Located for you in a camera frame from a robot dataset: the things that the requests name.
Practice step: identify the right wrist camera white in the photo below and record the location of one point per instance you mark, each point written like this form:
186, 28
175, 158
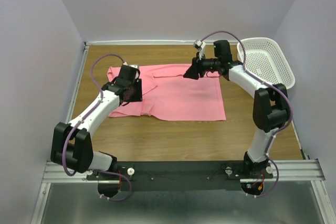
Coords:
200, 46

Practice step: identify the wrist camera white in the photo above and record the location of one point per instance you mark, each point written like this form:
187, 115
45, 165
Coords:
200, 46
133, 69

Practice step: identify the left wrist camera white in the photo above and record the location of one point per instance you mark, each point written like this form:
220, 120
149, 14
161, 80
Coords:
133, 69

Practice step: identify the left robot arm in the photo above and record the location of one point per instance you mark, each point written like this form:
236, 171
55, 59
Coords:
72, 145

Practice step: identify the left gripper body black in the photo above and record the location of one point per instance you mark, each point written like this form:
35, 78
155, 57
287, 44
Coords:
137, 90

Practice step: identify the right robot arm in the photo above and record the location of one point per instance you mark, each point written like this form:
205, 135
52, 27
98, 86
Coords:
271, 108

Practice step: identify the pink t shirt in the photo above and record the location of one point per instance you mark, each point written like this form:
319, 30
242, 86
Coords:
168, 96

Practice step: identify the white perforated plastic basket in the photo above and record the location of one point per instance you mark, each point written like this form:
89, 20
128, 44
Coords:
264, 58

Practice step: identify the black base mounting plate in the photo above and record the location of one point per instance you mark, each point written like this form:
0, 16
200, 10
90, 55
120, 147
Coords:
183, 176

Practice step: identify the aluminium frame rail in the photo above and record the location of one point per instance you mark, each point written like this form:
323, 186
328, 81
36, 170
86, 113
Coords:
296, 184

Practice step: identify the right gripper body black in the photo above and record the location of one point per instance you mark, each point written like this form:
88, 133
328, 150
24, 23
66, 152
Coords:
197, 66

